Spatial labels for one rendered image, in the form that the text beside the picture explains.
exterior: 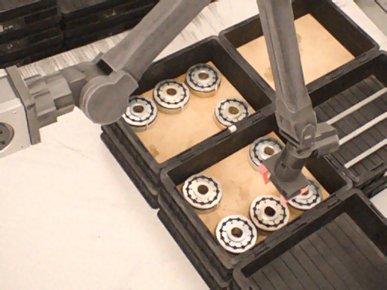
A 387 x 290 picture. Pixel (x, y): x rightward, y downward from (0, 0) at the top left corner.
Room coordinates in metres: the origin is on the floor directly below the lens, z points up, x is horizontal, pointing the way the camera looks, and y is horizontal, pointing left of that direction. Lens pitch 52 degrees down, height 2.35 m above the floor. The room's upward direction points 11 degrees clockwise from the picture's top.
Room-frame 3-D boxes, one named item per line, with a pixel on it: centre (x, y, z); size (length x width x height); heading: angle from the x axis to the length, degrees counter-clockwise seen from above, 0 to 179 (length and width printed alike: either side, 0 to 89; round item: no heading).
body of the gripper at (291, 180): (0.84, -0.20, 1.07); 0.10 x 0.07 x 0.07; 43
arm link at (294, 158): (0.85, -0.21, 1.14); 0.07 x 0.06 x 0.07; 127
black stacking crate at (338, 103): (1.17, -0.44, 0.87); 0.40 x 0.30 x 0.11; 135
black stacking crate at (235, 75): (1.10, 0.06, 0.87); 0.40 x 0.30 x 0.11; 135
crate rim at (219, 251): (0.89, -0.15, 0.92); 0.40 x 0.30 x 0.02; 135
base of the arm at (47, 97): (0.64, 0.27, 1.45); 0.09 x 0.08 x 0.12; 39
